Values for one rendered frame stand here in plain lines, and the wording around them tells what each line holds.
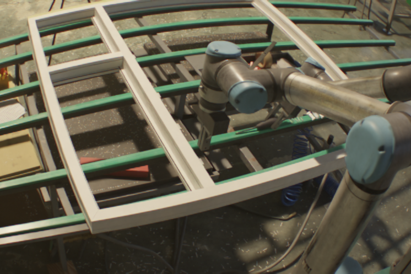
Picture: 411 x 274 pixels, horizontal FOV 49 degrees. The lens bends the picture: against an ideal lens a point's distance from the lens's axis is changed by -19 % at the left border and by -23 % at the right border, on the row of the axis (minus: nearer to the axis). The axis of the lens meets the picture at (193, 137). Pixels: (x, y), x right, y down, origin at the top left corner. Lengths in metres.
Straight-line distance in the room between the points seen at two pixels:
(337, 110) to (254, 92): 0.26
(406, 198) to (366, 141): 2.82
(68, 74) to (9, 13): 2.74
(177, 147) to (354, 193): 1.12
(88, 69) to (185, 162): 0.69
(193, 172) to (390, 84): 0.81
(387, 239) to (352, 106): 2.23
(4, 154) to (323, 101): 1.54
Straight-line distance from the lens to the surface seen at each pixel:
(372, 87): 1.74
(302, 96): 1.32
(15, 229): 1.76
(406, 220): 3.54
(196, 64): 2.54
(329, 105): 1.23
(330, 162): 2.12
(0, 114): 2.57
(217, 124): 1.52
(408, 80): 1.66
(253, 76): 1.37
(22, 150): 2.35
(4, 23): 4.81
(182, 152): 1.95
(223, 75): 1.39
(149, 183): 2.31
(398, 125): 0.93
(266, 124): 2.23
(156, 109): 2.11
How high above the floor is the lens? 2.24
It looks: 41 degrees down
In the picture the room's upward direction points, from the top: 12 degrees clockwise
